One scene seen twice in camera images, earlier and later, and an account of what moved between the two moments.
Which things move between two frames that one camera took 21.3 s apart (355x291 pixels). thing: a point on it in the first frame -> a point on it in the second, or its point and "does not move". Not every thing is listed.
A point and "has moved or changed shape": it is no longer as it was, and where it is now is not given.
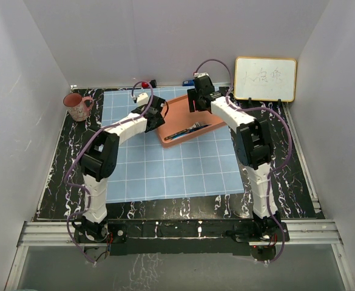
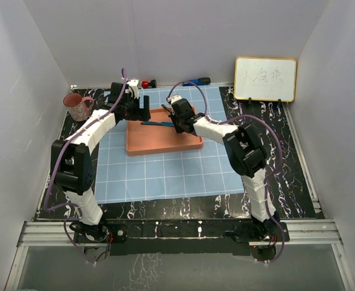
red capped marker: [153, 82] does not move
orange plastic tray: [182, 125] has moved or changed shape
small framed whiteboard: [265, 79] does not move
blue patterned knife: [185, 132] -> [162, 123]
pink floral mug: [76, 107] does not move
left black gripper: [161, 122] -> [141, 114]
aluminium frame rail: [314, 233] does not move
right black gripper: [192, 97] -> [178, 130]
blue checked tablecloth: [206, 164] does not move
